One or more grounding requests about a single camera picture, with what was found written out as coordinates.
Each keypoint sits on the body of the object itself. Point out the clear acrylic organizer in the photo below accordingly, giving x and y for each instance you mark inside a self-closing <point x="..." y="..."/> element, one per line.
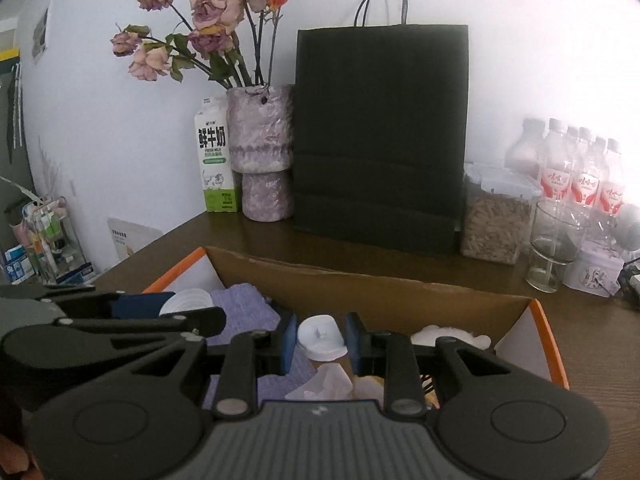
<point x="55" y="240"/>

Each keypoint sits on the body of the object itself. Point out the wall paper note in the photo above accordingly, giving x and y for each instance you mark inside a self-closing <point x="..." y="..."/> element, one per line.
<point x="42" y="32"/>

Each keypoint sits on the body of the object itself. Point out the clear grain storage container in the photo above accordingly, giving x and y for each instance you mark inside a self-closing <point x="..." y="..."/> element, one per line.
<point x="492" y="225"/>

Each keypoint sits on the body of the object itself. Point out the purple grey textured vase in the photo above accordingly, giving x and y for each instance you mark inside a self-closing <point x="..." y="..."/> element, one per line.
<point x="260" y="130"/>

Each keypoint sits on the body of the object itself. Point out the dried pink rose bouquet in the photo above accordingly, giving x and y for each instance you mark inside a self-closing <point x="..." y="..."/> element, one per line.
<point x="212" y="7"/>

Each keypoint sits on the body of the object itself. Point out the red orange cardboard box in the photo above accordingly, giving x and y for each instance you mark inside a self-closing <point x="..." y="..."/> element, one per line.
<point x="400" y="295"/>

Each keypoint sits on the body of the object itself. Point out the white paper card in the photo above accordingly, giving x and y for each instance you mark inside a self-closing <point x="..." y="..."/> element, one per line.
<point x="132" y="237"/>

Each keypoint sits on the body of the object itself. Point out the purple knitted cloth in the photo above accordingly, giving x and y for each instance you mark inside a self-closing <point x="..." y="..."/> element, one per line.
<point x="245" y="310"/>

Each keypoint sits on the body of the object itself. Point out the black paper bag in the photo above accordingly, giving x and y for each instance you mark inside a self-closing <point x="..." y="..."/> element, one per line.
<point x="380" y="135"/>

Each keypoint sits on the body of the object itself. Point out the white tissue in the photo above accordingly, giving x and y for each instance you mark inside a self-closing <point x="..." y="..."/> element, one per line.
<point x="325" y="382"/>

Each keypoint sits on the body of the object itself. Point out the clear drinking glass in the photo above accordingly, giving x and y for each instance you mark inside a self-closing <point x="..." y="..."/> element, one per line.
<point x="542" y="270"/>

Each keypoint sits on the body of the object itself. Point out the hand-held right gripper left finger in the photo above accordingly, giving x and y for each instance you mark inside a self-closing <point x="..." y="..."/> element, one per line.
<point x="287" y="345"/>

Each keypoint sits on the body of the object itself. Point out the yellow white plush toy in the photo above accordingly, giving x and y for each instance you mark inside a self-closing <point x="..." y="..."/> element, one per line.
<point x="450" y="335"/>

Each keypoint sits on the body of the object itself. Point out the white green milk carton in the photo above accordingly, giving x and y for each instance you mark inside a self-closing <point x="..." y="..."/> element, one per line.
<point x="215" y="160"/>

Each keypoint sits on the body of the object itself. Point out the white plastic cap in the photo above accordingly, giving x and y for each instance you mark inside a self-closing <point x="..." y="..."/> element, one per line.
<point x="320" y="340"/>

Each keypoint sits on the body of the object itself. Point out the white round plastic lid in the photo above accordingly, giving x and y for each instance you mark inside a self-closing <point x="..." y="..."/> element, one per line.
<point x="187" y="302"/>

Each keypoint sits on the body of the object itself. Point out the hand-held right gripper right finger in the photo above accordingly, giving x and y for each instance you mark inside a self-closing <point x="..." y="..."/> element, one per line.
<point x="352" y="345"/>

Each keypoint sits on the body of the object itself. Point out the cluster of plastic water bottles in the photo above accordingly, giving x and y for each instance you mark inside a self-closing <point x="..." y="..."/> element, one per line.
<point x="557" y="180"/>

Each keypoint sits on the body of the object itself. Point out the white round device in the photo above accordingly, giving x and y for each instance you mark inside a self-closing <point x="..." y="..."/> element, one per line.
<point x="629" y="227"/>

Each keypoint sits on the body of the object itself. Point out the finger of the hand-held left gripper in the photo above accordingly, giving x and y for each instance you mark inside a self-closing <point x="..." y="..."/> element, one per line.
<point x="140" y="305"/>
<point x="190" y="317"/>

